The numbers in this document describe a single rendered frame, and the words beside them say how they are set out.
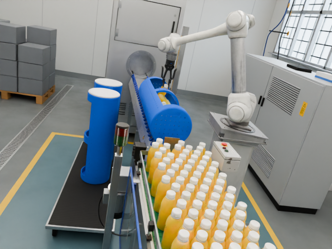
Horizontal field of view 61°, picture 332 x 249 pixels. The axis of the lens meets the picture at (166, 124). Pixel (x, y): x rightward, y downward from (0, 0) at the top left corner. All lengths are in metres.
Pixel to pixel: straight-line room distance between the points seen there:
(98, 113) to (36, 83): 2.79
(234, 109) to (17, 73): 4.02
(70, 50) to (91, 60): 0.50
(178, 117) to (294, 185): 1.87
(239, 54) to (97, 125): 1.34
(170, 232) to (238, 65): 1.27
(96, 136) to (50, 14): 4.81
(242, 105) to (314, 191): 1.81
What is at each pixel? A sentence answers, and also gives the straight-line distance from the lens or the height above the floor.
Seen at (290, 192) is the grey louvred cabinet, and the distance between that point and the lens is 3.43.
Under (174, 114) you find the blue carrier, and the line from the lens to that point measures 1.86.
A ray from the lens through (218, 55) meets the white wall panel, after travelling 7.15.
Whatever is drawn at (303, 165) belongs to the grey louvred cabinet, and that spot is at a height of 0.60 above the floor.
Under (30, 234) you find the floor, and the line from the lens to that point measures 2.61.
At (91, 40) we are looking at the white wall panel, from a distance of 6.95.
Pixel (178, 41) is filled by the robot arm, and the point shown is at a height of 1.60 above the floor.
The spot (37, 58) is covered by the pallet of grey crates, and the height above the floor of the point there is 0.76.
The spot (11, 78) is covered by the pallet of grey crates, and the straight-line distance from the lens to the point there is 5.33.
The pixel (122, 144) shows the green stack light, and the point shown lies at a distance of 1.36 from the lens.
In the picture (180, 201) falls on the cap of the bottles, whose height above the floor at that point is 1.08.
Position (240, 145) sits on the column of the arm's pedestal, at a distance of 2.27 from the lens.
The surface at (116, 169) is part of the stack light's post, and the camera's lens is 1.44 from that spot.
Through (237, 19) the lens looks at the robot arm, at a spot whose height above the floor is 1.83.
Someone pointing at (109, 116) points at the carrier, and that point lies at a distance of 2.56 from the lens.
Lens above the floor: 1.77
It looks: 21 degrees down
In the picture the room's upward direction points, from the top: 11 degrees clockwise
